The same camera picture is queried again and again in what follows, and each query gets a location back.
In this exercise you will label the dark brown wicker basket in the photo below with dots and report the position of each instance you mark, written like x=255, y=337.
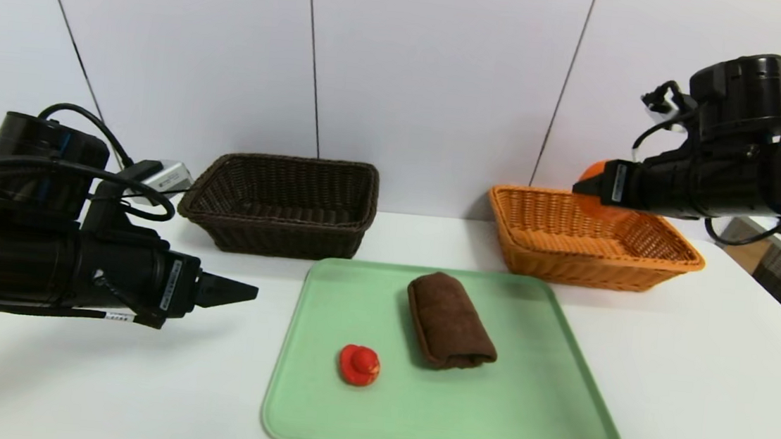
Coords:
x=276, y=234

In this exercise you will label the orange fruit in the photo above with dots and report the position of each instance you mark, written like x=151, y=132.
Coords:
x=603, y=208

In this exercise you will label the light green plastic tray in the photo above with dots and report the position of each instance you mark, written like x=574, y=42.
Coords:
x=437, y=414

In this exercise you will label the orange wicker basket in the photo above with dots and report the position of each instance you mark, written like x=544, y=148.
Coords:
x=570, y=263

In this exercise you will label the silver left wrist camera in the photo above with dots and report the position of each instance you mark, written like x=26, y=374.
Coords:
x=169, y=175

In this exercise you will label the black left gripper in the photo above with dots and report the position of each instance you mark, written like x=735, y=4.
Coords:
x=179, y=287

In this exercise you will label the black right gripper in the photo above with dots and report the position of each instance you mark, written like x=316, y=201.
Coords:
x=618, y=183

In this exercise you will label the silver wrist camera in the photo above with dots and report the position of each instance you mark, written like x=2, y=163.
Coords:
x=169, y=175
x=665, y=106

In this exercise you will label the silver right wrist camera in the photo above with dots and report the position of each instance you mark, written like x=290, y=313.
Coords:
x=665, y=106

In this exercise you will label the red rubber duck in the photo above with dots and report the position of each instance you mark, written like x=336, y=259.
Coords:
x=358, y=366

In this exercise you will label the brown towel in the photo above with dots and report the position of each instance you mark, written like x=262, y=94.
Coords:
x=450, y=320

